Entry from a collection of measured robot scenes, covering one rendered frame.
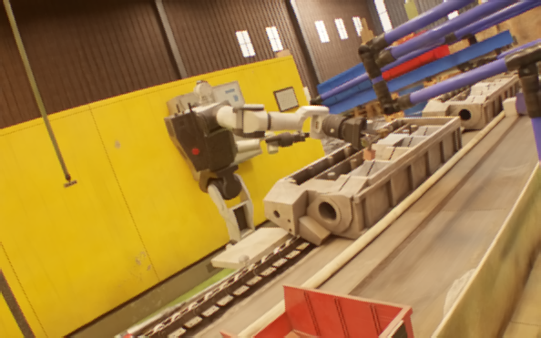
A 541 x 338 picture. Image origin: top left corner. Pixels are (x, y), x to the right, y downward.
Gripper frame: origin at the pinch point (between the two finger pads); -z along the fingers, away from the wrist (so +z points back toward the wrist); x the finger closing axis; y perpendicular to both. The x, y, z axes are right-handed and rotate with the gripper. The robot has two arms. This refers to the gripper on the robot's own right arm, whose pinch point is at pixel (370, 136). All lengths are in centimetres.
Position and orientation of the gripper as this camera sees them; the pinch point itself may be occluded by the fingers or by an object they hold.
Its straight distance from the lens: 136.4
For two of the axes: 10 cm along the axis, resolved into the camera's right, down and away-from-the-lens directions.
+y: -7.1, 3.5, -6.1
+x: 0.4, 8.8, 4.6
